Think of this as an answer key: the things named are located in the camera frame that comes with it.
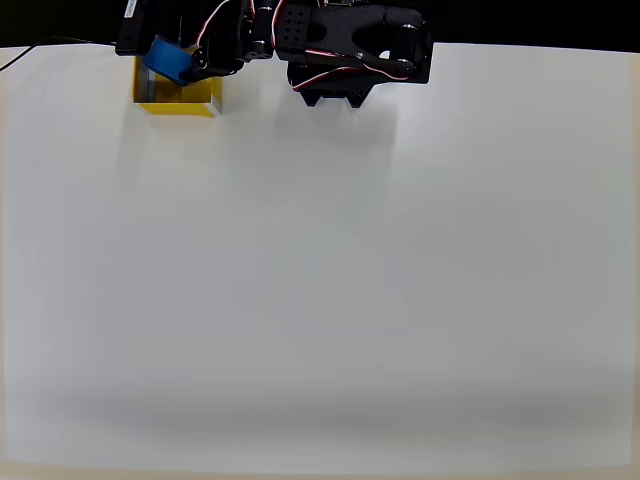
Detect thin black cable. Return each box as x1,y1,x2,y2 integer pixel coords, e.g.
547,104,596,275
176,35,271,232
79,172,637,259
0,34,119,71

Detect yellow open box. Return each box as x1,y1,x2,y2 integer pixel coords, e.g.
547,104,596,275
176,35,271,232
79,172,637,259
131,47,224,120

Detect black webcam bar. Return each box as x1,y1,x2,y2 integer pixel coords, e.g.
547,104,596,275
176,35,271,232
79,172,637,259
115,0,152,57

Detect blue block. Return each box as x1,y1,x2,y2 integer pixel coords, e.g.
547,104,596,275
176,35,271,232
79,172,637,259
141,34,194,86

